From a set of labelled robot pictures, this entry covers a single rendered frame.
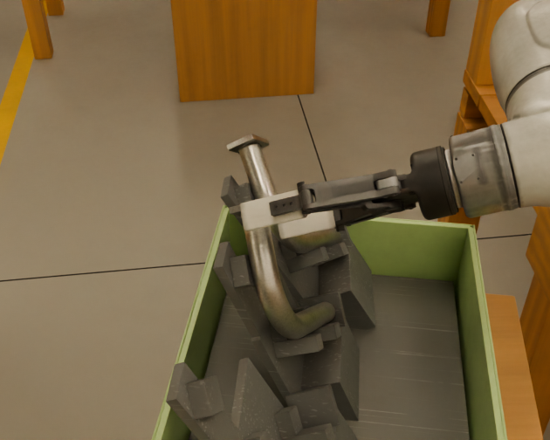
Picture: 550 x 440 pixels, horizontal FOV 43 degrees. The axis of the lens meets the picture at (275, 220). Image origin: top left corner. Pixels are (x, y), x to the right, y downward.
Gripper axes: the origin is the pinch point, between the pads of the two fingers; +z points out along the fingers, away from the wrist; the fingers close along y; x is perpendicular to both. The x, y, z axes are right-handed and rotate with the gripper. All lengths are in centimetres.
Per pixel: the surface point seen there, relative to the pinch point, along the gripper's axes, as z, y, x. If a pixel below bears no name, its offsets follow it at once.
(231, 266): 5.7, 1.3, 4.4
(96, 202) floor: 122, -162, -50
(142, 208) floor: 104, -166, -44
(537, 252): -30, -66, 6
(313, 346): 0.6, -8.6, 15.0
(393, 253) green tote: -6.2, -42.7, 3.0
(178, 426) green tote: 20.7, -8.8, 22.2
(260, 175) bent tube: 4.3, -10.9, -8.0
